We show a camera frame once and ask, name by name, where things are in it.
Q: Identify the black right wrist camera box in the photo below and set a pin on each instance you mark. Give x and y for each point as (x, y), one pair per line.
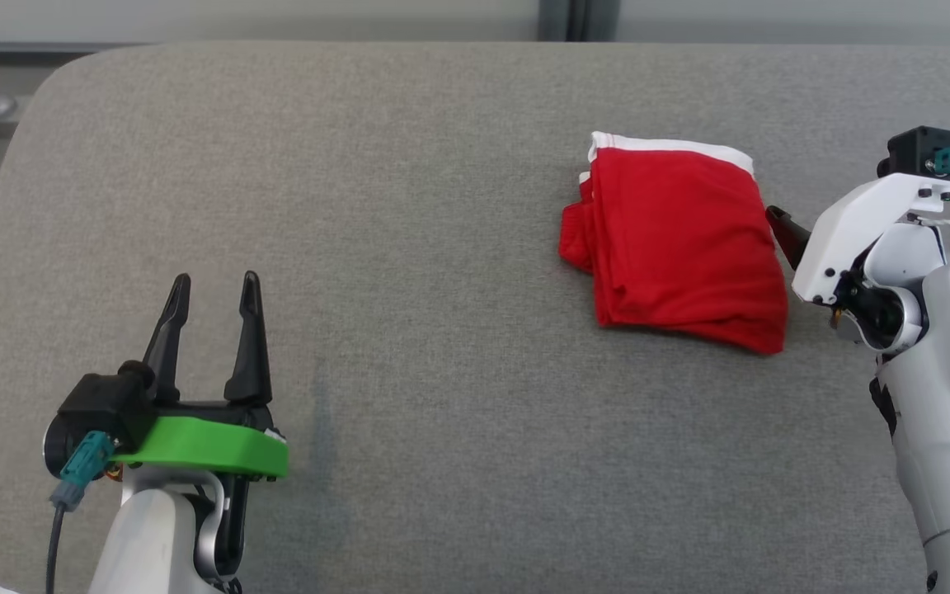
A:
(916, 148)

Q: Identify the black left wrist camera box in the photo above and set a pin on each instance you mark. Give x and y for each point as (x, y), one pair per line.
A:
(100, 400)

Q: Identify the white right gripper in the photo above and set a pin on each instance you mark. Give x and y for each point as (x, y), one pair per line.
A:
(846, 231)

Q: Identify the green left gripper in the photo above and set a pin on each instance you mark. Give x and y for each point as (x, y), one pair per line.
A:
(203, 445)

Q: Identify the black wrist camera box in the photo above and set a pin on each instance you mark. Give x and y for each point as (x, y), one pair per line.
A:
(100, 400)
(916, 148)

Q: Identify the grey vertical frame post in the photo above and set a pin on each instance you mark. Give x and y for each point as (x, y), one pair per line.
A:
(578, 18)

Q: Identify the red shorts with white stripe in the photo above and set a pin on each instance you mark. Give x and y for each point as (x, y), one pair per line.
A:
(681, 247)

